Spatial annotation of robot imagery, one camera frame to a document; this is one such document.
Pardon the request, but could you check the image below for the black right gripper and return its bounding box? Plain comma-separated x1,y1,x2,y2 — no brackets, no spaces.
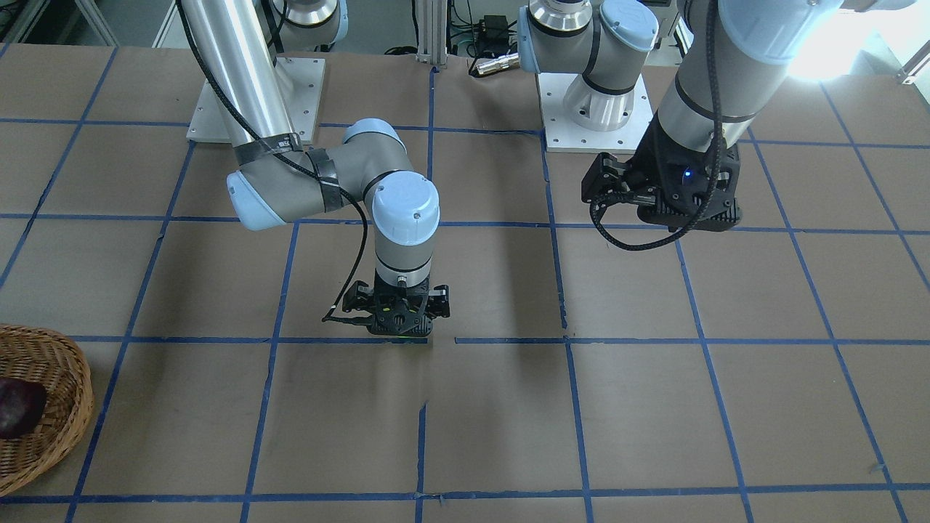
341,275,450,337

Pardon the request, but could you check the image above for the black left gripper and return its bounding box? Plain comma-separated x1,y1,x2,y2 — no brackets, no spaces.
581,121,742,232

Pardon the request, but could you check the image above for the dark purple apple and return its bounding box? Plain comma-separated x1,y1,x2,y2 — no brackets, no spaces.
1,377,47,439

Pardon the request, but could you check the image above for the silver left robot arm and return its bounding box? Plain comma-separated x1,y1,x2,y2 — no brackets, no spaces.
517,1,910,238

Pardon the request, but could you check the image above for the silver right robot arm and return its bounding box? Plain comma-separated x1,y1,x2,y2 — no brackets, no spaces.
176,1,450,338

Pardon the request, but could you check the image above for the wicker basket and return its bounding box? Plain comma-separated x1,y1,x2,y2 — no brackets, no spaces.
2,324,95,496

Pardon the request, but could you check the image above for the silver metal connector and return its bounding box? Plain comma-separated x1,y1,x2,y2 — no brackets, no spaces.
469,52,520,78

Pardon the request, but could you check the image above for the black power adapter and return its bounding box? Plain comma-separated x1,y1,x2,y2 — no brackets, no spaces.
477,15,509,47

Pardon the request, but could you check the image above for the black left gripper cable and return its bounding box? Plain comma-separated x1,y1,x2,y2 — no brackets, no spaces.
590,0,727,252

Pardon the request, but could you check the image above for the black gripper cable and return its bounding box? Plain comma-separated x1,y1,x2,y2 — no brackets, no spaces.
590,0,727,252
174,0,370,323

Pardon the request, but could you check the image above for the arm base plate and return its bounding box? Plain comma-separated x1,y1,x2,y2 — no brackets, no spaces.
186,57,326,147
537,73,653,155

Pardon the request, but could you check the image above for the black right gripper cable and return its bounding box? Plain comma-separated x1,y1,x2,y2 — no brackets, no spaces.
174,0,370,323

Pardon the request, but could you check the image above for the aluminium frame post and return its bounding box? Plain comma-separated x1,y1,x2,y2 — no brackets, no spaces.
414,0,449,69

